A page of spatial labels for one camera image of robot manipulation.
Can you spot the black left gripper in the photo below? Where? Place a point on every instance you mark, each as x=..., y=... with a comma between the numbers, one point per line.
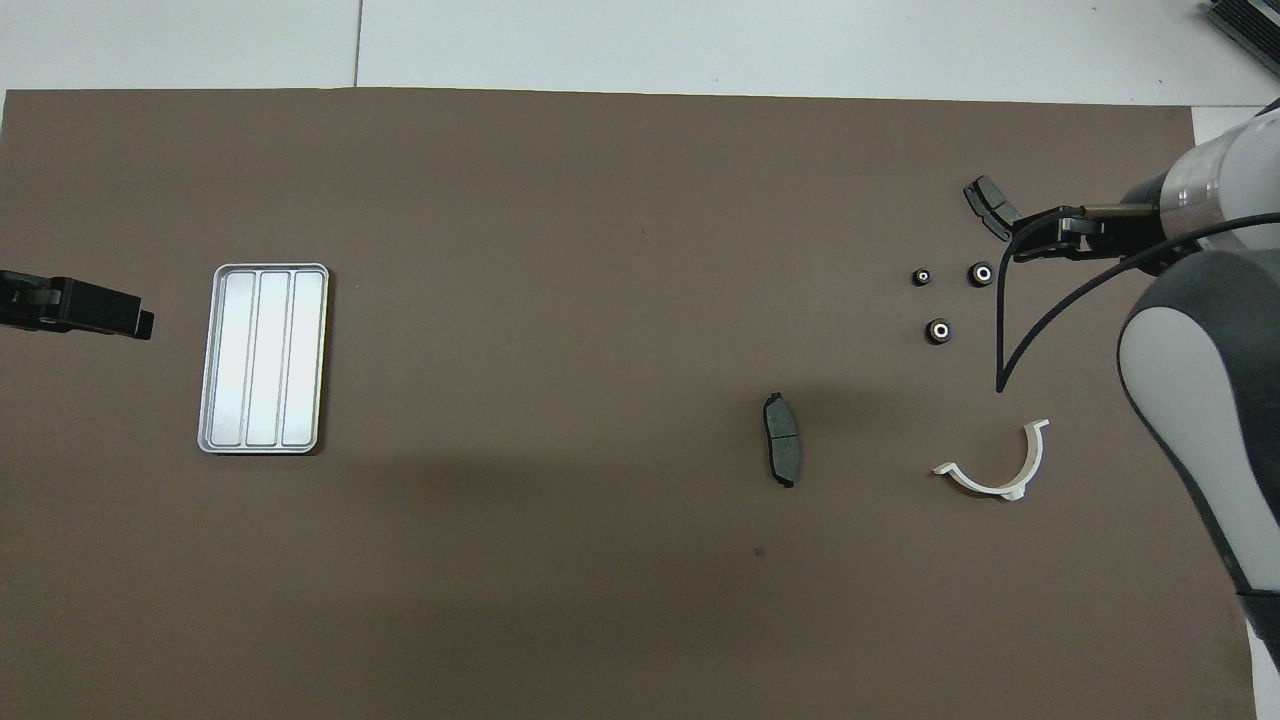
x=30, y=300

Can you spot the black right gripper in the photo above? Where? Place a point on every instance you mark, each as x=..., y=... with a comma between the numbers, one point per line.
x=1135, y=230

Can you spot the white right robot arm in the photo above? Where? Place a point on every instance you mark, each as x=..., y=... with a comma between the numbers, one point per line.
x=1180, y=400

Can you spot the silver metal tray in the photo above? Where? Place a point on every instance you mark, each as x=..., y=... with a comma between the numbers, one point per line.
x=262, y=360

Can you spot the thick dark brake pad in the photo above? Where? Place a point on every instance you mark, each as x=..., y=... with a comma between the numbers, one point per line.
x=990, y=205

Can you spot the white semicircular plastic clamp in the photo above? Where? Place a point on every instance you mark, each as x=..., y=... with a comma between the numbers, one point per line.
x=1030, y=465

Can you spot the black ribbed device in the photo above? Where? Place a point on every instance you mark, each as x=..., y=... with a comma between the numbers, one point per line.
x=1250, y=25

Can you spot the slim dark brake pad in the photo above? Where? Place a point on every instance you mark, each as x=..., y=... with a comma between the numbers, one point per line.
x=782, y=440

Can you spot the brown table mat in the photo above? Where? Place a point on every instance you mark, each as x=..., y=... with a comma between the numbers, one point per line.
x=600, y=300

